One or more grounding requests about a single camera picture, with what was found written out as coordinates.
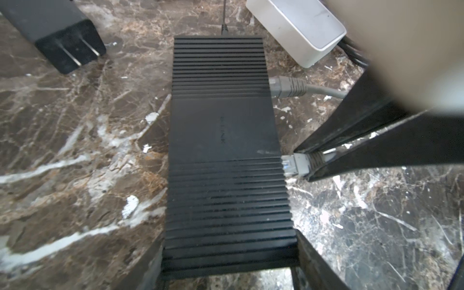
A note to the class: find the black power adapter with plug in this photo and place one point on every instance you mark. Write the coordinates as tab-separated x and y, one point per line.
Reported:
58	29

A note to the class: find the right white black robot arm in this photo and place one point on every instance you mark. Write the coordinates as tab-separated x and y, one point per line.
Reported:
407	108

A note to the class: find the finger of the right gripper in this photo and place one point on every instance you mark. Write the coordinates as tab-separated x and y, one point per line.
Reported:
366	108
424	140

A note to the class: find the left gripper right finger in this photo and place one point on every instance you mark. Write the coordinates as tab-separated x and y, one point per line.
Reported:
312	272

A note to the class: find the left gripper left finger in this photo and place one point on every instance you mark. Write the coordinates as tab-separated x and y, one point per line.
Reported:
146	274

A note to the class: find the white rectangular device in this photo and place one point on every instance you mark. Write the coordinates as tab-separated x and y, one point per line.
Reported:
306	29

